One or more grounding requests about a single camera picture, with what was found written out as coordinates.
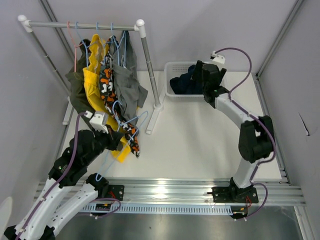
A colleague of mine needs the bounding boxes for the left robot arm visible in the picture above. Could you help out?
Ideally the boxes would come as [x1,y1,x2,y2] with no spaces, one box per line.
[4,126,124,240]

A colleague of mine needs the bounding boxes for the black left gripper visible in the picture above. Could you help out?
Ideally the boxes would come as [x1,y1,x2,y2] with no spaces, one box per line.
[84,123,124,165]

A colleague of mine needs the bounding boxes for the yellow shorts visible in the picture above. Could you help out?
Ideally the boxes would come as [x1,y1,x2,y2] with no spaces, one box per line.
[82,33,132,164]

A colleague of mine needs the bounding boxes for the white plastic basket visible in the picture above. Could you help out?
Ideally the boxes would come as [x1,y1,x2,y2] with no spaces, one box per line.
[164,61,228,102]

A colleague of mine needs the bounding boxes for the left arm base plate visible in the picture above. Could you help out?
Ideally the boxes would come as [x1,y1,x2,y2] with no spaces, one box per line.
[93,184,125,201]

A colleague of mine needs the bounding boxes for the white slotted cable duct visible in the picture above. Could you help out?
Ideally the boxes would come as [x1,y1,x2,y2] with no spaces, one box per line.
[78,202,233,216]

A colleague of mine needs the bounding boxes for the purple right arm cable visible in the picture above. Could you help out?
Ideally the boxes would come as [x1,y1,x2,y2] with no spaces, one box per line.
[212,47,277,222]

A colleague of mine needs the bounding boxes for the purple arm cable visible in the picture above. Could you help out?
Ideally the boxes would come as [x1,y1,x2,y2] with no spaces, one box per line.
[212,47,277,222]
[14,111,122,238]

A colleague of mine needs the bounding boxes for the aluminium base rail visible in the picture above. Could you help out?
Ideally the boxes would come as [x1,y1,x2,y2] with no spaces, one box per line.
[33,176,307,207]

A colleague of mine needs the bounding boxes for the blue hanger of grey shorts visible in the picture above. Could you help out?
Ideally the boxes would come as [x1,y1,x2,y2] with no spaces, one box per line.
[110,23,127,66]

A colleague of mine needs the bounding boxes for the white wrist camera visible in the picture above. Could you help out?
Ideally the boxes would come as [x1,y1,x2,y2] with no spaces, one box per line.
[84,111,109,134]
[210,51,226,65]

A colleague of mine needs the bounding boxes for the blue hanger of patterned shorts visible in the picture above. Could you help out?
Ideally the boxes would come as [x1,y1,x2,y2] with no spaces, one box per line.
[99,22,117,66]

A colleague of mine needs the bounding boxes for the metal clothes rack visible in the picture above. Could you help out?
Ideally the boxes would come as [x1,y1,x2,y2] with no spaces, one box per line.
[17,14,164,135]

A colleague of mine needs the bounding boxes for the orange black patterned shorts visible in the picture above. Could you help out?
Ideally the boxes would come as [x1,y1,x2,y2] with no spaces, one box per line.
[98,36,141,160]

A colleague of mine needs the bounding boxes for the navy blue shorts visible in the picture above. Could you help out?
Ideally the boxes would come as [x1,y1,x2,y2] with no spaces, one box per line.
[169,64,203,95]

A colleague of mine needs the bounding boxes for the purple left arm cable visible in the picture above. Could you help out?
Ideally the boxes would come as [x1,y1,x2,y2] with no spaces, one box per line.
[14,111,122,238]

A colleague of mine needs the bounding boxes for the grey shorts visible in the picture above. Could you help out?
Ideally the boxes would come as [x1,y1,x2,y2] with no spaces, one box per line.
[111,31,148,121]

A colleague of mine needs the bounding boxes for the pink hanger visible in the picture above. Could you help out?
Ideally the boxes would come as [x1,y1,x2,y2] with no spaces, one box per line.
[66,21,83,73]

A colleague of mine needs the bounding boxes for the olive green shorts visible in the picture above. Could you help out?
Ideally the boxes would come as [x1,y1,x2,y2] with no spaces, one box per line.
[65,50,95,113]

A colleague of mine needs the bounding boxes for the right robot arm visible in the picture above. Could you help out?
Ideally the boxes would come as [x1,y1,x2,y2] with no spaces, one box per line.
[192,60,276,203]

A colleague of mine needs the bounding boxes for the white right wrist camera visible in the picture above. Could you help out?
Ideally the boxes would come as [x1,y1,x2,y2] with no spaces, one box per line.
[210,51,226,65]

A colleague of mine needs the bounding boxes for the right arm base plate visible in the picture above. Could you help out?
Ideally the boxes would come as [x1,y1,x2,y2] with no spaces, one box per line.
[208,186,259,204]

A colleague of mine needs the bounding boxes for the blue hanger of yellow shorts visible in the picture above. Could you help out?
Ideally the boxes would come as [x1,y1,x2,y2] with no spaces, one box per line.
[74,21,103,72]

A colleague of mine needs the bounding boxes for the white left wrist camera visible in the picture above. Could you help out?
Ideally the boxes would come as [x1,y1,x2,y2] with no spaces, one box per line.
[84,111,109,134]

